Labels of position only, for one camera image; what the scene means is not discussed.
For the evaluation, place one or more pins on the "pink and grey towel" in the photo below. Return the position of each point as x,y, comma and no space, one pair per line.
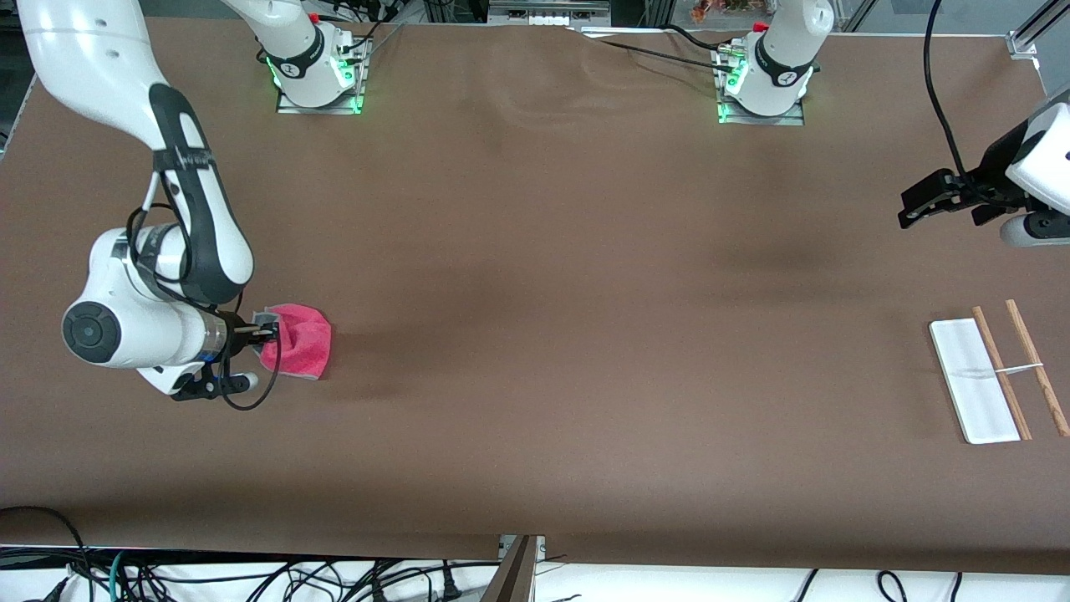
301,343

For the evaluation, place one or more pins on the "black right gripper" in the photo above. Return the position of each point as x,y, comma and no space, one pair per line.
236,330

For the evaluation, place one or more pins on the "silver metal bracket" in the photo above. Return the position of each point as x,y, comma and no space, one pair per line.
540,545

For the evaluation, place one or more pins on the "wooden rack rod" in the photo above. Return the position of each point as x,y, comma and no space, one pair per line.
1003,376
1036,364

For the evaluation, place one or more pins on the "brown table cover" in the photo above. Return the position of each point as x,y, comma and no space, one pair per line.
535,334

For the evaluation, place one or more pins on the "brown wooden post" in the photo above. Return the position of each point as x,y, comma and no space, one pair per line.
512,577

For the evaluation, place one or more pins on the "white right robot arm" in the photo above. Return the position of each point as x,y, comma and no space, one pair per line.
109,75

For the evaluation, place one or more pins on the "white power strip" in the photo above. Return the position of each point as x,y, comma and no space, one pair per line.
547,15

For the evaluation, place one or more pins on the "white rack base plate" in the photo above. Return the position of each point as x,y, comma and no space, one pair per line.
974,380

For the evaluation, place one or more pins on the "aluminium frame profile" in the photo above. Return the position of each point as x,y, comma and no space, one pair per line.
1032,33

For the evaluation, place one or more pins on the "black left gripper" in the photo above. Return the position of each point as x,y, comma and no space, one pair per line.
992,171

